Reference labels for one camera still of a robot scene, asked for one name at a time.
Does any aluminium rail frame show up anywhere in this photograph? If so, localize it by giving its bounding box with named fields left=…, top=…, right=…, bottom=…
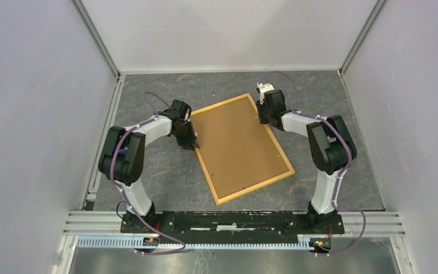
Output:
left=51, top=74, right=416, bottom=274

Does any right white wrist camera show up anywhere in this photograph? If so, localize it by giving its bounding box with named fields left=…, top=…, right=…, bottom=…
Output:
left=256, top=82, right=274, bottom=104

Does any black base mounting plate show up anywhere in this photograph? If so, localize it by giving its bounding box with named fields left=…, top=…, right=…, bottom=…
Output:
left=120, top=211, right=345, bottom=247

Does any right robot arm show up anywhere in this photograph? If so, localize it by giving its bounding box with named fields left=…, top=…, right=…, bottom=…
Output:
left=255, top=84, right=356, bottom=233

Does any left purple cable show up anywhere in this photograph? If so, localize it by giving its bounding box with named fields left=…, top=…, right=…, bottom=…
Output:
left=111, top=91, right=186, bottom=256

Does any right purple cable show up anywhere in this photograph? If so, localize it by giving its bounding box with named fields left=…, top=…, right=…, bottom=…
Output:
left=260, top=71, right=367, bottom=257

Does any purple cable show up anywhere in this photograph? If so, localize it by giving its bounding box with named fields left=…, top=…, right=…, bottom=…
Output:
left=260, top=71, right=367, bottom=257
left=111, top=91, right=186, bottom=256

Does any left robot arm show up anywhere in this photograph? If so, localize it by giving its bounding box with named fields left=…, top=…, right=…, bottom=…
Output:
left=98, top=100, right=199, bottom=233

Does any wooden picture frame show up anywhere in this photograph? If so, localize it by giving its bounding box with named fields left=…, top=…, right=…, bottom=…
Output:
left=189, top=92, right=296, bottom=207

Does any brown backing board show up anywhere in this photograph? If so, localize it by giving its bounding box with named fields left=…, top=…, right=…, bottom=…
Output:
left=192, top=96, right=291, bottom=200

